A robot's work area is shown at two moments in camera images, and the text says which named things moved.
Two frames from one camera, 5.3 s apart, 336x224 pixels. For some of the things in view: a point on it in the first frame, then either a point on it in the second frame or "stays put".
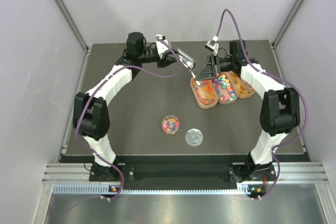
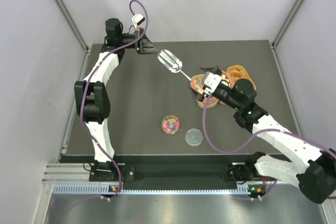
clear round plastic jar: [170, 125] stays put
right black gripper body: [214, 65] → [223, 93]
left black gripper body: [167, 60] → [139, 41]
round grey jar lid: [193, 137] stays put
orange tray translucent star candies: [206, 95] stays put
